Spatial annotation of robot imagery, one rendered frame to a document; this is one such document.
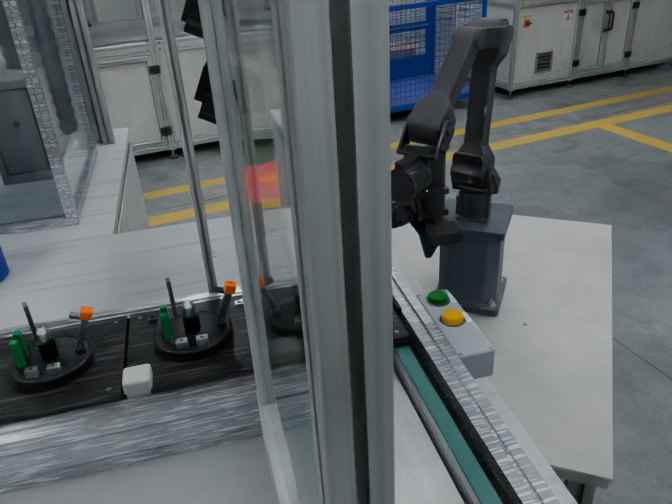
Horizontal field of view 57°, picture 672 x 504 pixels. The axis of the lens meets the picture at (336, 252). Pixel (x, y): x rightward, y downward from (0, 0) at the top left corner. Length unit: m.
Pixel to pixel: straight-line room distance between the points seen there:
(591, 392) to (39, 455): 0.93
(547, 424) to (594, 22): 5.92
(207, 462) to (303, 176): 0.92
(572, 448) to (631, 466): 1.24
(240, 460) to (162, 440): 0.13
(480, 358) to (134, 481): 0.61
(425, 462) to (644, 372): 1.85
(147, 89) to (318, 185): 4.81
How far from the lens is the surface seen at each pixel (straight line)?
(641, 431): 2.47
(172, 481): 1.07
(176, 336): 1.14
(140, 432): 1.07
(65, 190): 1.97
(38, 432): 1.09
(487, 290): 1.35
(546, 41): 6.46
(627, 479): 2.30
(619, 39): 7.12
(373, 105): 0.19
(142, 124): 5.05
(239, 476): 1.05
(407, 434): 1.01
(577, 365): 1.27
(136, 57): 4.93
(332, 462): 0.26
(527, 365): 1.25
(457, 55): 1.12
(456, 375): 1.06
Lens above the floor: 1.63
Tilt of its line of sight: 29 degrees down
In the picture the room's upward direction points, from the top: 4 degrees counter-clockwise
